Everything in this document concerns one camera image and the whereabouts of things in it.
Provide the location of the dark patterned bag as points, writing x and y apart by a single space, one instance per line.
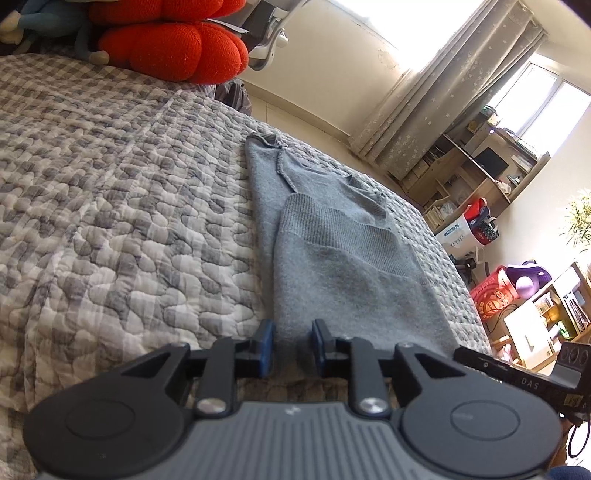
487 231

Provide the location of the person's leg in jeans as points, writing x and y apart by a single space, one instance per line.
572 474

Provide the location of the grey star curtain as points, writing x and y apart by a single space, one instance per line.
438 92

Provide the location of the red bag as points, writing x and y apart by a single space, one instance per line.
474 210
491 295

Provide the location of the red plush cushion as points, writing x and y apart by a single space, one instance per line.
175 46

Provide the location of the wooden storage shelf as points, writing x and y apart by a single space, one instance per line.
535 327

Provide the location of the green potted plant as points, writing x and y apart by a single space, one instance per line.
579 221

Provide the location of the wooden desk with hutch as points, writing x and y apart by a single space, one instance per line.
461 194

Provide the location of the grey checked quilted blanket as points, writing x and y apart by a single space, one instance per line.
115 207

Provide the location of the large bright window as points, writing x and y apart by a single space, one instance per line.
406 23

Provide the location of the white mesh office chair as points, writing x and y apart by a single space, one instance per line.
272 32

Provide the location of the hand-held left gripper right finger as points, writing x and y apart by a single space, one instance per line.
321 346

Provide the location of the purple bag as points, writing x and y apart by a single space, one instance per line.
531 279

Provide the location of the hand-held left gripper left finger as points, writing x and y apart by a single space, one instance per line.
265 348

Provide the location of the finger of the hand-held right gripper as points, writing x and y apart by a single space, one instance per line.
485 364

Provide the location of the wooden file rack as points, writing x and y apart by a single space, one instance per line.
438 212

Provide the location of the black laptop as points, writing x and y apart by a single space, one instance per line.
489 161

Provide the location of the dark grey cloth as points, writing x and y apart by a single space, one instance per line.
233 97

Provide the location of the white framed window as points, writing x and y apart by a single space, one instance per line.
540 106

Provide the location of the blue plush toy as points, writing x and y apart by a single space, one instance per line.
46 18

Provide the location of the grey knit sweater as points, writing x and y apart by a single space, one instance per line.
341 267

